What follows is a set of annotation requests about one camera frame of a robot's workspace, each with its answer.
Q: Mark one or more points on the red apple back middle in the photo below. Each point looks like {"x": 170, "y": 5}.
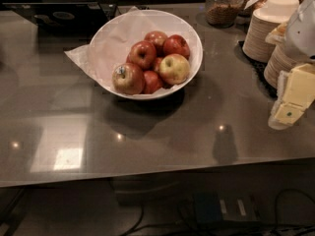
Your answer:
{"x": 157, "y": 38}

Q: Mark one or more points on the black box under table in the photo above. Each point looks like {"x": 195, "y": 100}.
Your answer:
{"x": 222, "y": 209}

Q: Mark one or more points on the glass jar with cereal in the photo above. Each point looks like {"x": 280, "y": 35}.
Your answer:
{"x": 222, "y": 13}

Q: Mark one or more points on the white paper liner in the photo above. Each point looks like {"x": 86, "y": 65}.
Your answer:
{"x": 108, "y": 46}

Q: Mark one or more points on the stack paper plates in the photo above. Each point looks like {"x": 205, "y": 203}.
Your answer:
{"x": 278, "y": 62}
{"x": 263, "y": 21}

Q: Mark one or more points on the red apple hidden centre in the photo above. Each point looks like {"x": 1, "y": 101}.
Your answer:
{"x": 156, "y": 64}

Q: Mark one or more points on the red apple back right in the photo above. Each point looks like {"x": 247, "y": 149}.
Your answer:
{"x": 176, "y": 44}

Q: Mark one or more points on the black mat under plates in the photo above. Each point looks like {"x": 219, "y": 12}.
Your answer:
{"x": 259, "y": 69}

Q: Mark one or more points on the red apple with sticker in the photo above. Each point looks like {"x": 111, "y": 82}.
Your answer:
{"x": 128, "y": 78}

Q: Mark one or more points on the large red apple centre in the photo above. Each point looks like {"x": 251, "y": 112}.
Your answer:
{"x": 142, "y": 53}

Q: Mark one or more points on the right stack paper plates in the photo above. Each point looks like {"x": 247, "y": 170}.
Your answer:
{"x": 278, "y": 62}

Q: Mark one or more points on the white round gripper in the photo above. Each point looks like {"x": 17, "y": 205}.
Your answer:
{"x": 301, "y": 33}

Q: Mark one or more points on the small red apple bottom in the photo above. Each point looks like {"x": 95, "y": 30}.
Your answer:
{"x": 153, "y": 82}

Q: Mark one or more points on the left stack paper plates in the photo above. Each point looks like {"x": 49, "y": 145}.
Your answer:
{"x": 263, "y": 21}

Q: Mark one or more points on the white ceramic bowl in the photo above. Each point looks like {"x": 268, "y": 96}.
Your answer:
{"x": 193, "y": 46}

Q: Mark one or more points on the yellow green apple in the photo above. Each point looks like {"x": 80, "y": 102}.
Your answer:
{"x": 174, "y": 69}

